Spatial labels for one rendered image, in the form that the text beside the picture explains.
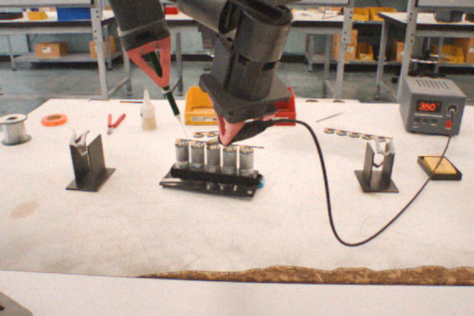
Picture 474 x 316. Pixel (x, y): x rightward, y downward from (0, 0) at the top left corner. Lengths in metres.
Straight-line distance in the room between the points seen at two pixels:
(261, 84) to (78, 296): 0.32
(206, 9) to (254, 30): 0.06
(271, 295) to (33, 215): 0.38
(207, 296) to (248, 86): 0.24
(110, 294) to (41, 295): 0.08
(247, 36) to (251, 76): 0.05
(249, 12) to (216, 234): 0.30
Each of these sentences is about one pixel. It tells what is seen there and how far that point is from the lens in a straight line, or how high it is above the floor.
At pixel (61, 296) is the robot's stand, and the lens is 0.53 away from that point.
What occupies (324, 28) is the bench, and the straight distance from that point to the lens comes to 3.03.
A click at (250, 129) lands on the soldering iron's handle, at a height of 0.91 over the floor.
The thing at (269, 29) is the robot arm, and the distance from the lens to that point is 0.44.
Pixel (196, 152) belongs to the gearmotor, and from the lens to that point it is 0.70.
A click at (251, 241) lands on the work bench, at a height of 0.75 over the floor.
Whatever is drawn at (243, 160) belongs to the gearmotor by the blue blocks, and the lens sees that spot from 0.68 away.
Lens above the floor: 1.09
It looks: 23 degrees down
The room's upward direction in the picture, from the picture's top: straight up
